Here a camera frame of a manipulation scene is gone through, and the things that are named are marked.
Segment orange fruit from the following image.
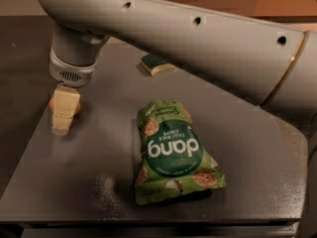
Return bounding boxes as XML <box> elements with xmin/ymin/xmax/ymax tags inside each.
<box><xmin>49</xmin><ymin>97</ymin><xmax>81</xmax><ymax>116</ymax></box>

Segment dark side table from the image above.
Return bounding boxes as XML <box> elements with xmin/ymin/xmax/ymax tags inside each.
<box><xmin>0</xmin><ymin>16</ymin><xmax>55</xmax><ymax>195</ymax></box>

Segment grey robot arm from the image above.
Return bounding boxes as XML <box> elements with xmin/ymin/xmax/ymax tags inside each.
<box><xmin>39</xmin><ymin>0</ymin><xmax>317</xmax><ymax>137</ymax></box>

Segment green and yellow sponge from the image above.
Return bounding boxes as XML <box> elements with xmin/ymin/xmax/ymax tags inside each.
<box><xmin>141</xmin><ymin>54</ymin><xmax>173</xmax><ymax>76</ymax></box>

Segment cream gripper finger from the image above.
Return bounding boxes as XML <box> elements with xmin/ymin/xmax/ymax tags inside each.
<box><xmin>52</xmin><ymin>86</ymin><xmax>80</xmax><ymax>136</ymax></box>

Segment green Dang chips bag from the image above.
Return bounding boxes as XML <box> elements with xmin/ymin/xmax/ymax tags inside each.
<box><xmin>135</xmin><ymin>100</ymin><xmax>226</xmax><ymax>205</ymax></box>

